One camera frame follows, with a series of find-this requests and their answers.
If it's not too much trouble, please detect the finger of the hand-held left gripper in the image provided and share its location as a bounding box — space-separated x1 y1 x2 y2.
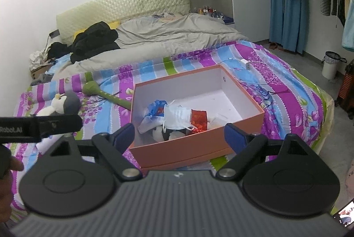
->
36 114 83 138

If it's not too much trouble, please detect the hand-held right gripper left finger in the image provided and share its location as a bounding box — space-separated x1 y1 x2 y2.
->
50 123 143 179

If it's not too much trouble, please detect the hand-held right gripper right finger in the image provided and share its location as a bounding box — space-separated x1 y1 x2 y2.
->
216 123 312 180

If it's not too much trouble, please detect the red foil packet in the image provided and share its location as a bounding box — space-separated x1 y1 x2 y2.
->
190 109 209 133

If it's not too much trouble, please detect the panda plush toy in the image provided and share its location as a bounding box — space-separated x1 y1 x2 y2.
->
151 126 194 143

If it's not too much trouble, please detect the pink cardboard box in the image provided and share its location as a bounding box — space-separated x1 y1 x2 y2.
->
129 64 266 170

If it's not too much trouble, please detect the blue plastic bag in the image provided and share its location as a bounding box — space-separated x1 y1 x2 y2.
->
143 99 168 119

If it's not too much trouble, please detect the light blue face mask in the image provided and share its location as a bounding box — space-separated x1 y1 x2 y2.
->
138 104 193 134

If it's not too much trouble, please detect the person's left hand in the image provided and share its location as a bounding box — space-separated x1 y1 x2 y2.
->
0 157 24 211

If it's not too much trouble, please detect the grey penguin plush toy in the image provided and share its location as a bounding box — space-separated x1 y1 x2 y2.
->
35 92 82 116

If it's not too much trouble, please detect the green plush hammer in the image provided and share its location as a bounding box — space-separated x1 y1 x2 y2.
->
82 81 133 110

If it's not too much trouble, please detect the grey cloth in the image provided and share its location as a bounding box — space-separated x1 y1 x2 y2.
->
30 73 54 86

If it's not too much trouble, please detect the brown cardboard box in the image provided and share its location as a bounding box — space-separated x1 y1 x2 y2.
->
29 64 54 79

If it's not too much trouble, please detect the crumpled white cloth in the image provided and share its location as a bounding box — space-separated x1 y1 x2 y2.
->
29 49 51 64

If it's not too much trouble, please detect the small black garment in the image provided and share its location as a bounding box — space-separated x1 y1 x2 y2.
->
47 42 73 60

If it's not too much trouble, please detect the black jacket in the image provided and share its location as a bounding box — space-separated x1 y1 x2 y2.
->
70 21 121 64

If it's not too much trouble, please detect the grey duvet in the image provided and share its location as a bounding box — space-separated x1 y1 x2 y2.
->
51 13 250 82

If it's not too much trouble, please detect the yellow pillow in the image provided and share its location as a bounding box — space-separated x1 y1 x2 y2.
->
73 21 121 39

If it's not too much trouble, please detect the white trash bin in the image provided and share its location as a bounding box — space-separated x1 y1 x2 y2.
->
321 51 347 80

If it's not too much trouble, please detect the cream printed cloth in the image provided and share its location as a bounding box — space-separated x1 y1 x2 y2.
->
344 159 354 199

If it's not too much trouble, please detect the brown suitcase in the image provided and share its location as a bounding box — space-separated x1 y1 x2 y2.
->
335 59 354 111

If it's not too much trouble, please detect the beige cloth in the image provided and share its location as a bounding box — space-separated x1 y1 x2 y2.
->
150 12 178 23

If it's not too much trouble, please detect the row of small bottles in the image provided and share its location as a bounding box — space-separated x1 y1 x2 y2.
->
194 5 222 18

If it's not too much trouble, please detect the smartphone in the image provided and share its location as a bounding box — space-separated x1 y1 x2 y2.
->
331 198 354 227

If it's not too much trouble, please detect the cream quilted headboard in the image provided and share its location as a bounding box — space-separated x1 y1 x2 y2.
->
56 0 191 46

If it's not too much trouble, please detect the blue curtain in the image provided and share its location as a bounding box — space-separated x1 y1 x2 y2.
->
268 0 314 55

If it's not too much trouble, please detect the white charger with cable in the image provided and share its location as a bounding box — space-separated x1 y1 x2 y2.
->
221 58 275 86

